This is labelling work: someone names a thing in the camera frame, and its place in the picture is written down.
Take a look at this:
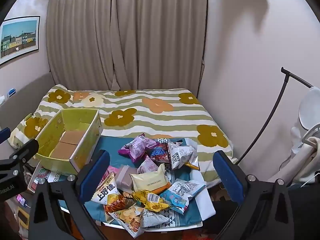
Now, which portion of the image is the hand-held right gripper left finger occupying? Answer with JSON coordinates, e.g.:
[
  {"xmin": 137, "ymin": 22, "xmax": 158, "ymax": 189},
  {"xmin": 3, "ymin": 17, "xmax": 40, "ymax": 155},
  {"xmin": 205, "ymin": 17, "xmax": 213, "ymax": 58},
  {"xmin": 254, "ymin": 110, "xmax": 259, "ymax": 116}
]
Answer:
[{"xmin": 29, "ymin": 150, "xmax": 110, "ymax": 240}]

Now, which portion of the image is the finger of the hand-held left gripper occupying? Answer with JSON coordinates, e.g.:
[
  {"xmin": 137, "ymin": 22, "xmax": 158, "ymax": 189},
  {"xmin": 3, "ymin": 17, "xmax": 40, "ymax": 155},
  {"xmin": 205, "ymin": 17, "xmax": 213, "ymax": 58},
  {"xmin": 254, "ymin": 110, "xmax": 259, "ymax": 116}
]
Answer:
[
  {"xmin": 0, "ymin": 127, "xmax": 12, "ymax": 145},
  {"xmin": 9, "ymin": 139, "xmax": 40, "ymax": 167}
]

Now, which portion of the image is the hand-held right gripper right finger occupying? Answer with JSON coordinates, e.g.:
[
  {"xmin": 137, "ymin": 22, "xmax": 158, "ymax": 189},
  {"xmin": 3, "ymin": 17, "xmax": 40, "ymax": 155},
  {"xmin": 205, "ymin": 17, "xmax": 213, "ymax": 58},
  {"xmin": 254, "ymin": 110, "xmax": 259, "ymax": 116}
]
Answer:
[{"xmin": 212, "ymin": 151, "xmax": 294, "ymax": 240}]

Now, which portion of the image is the yellow-green cardboard box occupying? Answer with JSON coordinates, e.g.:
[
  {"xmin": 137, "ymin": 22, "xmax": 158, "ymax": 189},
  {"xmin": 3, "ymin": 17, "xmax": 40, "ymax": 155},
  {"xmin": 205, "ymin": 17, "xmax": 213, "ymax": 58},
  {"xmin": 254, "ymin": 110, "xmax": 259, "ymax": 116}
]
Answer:
[{"xmin": 34, "ymin": 108, "xmax": 103, "ymax": 176}]

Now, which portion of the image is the cream and orange snack packet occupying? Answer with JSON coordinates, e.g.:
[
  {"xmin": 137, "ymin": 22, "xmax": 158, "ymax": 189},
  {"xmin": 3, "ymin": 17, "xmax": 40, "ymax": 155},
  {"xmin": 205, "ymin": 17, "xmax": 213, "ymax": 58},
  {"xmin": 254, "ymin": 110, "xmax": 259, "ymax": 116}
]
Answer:
[{"xmin": 130, "ymin": 164, "xmax": 172, "ymax": 193}]

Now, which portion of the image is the pink striped snack packet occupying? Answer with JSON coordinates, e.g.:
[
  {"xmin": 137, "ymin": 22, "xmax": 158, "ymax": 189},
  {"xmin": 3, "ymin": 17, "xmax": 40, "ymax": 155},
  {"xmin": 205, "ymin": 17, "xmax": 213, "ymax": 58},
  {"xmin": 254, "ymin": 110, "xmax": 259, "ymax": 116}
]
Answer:
[{"xmin": 99, "ymin": 166, "xmax": 120, "ymax": 188}]

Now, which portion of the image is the smartphone with lit screen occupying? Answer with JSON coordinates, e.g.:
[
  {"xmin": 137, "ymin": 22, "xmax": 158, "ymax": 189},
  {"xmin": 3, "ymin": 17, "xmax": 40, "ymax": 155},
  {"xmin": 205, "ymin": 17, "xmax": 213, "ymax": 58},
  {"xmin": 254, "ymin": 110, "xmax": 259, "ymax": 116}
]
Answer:
[{"xmin": 15, "ymin": 194, "xmax": 32, "ymax": 209}]

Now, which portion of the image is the blue patterned cloth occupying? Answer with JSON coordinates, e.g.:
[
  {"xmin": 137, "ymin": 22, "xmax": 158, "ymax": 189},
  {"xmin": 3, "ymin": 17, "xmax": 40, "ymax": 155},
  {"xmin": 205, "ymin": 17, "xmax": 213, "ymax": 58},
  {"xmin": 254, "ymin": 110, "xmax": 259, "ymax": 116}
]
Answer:
[{"xmin": 60, "ymin": 135, "xmax": 217, "ymax": 230}]

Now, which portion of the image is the white orange chips bag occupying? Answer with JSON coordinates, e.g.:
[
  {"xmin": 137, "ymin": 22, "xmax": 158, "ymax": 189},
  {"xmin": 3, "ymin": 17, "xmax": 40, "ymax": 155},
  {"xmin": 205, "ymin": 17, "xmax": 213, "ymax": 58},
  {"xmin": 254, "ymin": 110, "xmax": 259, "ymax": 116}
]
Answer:
[{"xmin": 90, "ymin": 174, "xmax": 122, "ymax": 205}]

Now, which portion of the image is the brown clear-wrapped snack pack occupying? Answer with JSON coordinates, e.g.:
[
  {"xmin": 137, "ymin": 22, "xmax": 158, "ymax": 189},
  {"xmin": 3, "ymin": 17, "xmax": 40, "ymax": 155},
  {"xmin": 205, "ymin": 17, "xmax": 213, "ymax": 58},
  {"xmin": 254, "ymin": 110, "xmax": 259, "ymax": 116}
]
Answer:
[{"xmin": 116, "ymin": 164, "xmax": 138, "ymax": 190}]

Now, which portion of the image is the printed flat box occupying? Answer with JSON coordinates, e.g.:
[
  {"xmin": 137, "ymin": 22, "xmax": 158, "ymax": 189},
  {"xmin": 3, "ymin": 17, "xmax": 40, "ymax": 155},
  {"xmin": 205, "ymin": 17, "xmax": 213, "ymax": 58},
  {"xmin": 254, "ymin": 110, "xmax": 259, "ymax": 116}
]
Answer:
[{"xmin": 27, "ymin": 164, "xmax": 75, "ymax": 193}]

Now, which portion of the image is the small yellow snack packet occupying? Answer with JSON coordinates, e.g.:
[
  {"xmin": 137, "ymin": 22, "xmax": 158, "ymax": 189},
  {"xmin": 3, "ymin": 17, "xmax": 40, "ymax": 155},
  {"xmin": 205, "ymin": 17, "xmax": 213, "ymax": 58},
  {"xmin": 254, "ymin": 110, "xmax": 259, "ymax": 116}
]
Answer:
[{"xmin": 184, "ymin": 156, "xmax": 200, "ymax": 171}]

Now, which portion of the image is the white grey-print snack packet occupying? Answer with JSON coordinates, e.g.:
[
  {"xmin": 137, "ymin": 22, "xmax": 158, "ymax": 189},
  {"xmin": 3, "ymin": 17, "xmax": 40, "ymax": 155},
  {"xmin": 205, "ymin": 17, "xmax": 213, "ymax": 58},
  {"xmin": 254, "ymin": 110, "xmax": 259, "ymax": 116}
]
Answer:
[{"xmin": 170, "ymin": 178, "xmax": 207, "ymax": 202}]

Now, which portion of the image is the grey padded headboard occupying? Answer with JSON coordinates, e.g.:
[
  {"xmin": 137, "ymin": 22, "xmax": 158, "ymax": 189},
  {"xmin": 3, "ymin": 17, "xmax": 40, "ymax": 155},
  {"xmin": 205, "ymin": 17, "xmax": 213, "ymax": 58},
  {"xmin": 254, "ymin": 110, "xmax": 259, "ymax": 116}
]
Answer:
[{"xmin": 0, "ymin": 72, "xmax": 55, "ymax": 135}]

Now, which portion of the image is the white black-print snack bag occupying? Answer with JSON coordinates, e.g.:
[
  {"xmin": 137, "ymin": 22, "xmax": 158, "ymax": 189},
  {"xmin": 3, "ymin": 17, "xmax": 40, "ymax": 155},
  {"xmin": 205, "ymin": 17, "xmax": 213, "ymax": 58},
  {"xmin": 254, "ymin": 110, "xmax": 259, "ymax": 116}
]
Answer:
[{"xmin": 167, "ymin": 141, "xmax": 198, "ymax": 170}]

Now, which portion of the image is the light blue snack packet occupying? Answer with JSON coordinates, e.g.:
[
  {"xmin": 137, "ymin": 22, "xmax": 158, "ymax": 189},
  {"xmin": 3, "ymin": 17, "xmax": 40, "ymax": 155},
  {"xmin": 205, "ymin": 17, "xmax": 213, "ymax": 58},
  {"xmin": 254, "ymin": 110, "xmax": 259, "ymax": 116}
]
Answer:
[{"xmin": 159, "ymin": 189, "xmax": 190, "ymax": 215}]

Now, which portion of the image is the potato chips picture bag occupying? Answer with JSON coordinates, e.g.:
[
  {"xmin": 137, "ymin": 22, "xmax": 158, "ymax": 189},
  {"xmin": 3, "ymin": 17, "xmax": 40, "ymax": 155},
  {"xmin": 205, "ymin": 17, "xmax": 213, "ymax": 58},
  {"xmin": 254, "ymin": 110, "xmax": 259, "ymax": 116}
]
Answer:
[{"xmin": 110, "ymin": 205, "xmax": 150, "ymax": 239}]

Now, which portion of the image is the yellow crinkled snack packet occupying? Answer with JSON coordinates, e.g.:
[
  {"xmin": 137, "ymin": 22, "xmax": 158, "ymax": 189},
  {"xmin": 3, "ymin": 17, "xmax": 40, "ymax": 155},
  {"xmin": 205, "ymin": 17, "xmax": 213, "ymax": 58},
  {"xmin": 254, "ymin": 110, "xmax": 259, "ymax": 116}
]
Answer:
[{"xmin": 132, "ymin": 190, "xmax": 171, "ymax": 212}]

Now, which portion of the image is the red and blue snack packet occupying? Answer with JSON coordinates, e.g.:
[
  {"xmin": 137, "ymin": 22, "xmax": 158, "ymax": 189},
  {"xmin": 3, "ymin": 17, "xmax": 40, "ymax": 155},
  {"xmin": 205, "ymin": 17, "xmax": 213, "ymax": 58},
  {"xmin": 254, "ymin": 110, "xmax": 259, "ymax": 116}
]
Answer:
[{"xmin": 147, "ymin": 144, "xmax": 173, "ymax": 164}]

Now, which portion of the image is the striped floral blanket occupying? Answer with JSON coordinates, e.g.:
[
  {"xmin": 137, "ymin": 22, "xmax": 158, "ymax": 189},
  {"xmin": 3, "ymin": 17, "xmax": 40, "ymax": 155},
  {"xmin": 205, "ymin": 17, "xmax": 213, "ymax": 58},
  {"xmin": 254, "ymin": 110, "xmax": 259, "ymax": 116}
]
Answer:
[{"xmin": 35, "ymin": 84, "xmax": 234, "ymax": 188}]

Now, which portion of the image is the beige curtain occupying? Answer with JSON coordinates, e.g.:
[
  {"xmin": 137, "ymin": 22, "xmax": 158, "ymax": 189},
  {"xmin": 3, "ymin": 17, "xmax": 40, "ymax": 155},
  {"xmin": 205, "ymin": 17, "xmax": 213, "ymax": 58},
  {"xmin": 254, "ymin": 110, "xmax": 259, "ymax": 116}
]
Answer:
[{"xmin": 46, "ymin": 0, "xmax": 209, "ymax": 98}]

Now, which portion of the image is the framed wall poster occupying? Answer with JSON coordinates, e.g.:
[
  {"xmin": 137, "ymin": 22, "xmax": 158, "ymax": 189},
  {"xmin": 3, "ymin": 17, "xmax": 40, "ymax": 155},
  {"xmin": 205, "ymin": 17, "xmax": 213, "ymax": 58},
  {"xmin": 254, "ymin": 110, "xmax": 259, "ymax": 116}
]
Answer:
[{"xmin": 0, "ymin": 16, "xmax": 41, "ymax": 66}]

